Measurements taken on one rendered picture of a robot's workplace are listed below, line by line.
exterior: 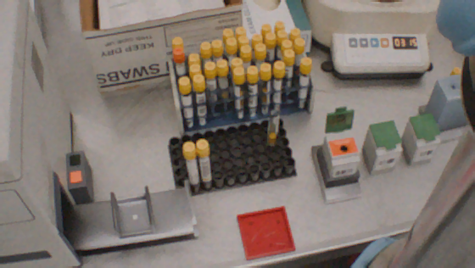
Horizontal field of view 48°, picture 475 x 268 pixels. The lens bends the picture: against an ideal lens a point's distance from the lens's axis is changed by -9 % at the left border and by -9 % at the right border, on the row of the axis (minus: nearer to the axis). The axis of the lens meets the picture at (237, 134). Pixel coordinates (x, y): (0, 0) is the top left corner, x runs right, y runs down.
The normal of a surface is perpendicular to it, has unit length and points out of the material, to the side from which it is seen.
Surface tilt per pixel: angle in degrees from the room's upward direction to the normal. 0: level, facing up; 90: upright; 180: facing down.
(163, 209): 0
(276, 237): 0
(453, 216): 91
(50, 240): 90
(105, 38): 94
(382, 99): 0
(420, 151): 90
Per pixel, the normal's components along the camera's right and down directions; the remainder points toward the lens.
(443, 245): -0.89, 0.40
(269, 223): -0.01, -0.55
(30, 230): 0.20, 0.82
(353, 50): 0.00, -0.14
